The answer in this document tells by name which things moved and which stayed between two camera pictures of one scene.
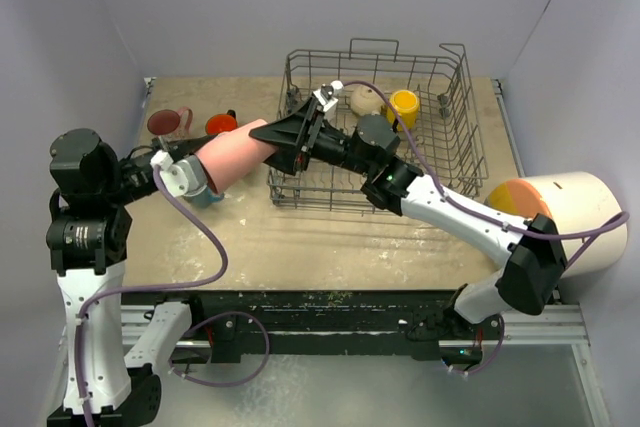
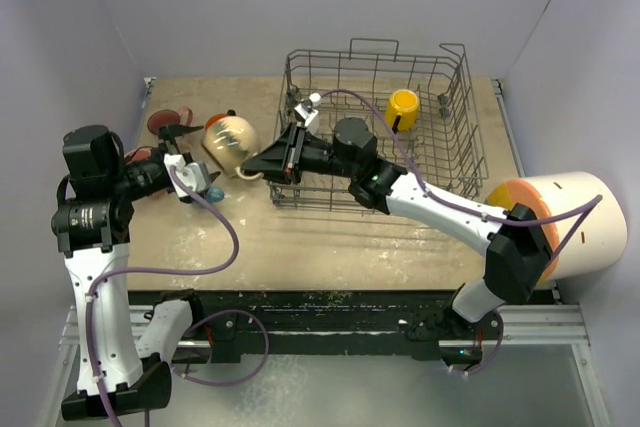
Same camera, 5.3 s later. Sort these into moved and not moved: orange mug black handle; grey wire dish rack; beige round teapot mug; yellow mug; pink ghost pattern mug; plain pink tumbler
Moved: beige round teapot mug; plain pink tumbler
Not moved: grey wire dish rack; orange mug black handle; yellow mug; pink ghost pattern mug
